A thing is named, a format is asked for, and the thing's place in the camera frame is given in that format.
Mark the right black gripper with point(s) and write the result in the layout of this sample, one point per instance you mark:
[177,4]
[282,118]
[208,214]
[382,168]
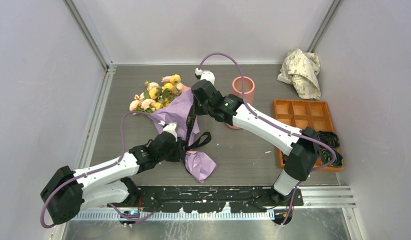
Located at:
[198,111]

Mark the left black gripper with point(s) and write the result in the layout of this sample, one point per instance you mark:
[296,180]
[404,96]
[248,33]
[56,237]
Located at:
[178,155]

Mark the purple flower bouquet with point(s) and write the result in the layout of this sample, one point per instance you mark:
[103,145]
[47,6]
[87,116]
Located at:
[172,102]

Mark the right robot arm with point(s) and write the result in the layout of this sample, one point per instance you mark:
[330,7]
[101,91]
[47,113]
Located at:
[299,145]

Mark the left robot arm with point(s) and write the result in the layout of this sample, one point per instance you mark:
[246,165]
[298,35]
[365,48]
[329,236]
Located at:
[70,191]

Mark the pink cylindrical vase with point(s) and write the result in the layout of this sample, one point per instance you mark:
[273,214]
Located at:
[236,90]

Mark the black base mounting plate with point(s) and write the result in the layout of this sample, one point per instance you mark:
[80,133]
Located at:
[209,199]

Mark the orange compartment tray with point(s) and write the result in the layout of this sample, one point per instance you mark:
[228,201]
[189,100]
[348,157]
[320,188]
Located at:
[305,113]

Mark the crumpled printed paper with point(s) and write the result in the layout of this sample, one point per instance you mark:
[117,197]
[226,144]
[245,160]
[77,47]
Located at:
[300,69]

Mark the rolled black ribbon back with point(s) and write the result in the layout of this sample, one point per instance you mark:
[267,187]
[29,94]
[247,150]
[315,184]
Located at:
[329,138]

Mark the rolled black ribbon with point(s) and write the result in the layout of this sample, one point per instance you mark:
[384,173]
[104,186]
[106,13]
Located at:
[326,156]
[329,138]

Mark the rolled black ribbon front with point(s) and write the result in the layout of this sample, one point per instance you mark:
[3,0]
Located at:
[326,156]

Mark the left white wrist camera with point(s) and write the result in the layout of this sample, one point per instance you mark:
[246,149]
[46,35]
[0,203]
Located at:
[169,128]

